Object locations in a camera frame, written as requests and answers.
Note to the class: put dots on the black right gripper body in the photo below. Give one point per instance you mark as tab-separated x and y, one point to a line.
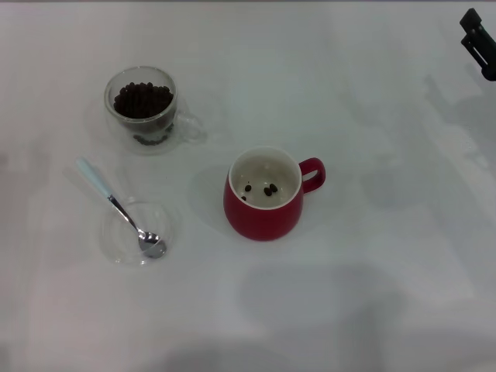
491	74

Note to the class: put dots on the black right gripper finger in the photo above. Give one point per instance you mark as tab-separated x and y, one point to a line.
480	42

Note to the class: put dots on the red mug with white inside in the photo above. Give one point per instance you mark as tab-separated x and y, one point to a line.
263	224

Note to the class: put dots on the pile of coffee beans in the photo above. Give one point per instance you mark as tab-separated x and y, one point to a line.
142	101

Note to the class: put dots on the double-walled clear glass cup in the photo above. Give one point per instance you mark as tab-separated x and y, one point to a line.
128	144

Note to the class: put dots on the shallow clear glass dish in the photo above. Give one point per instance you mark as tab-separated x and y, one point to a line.
116	248

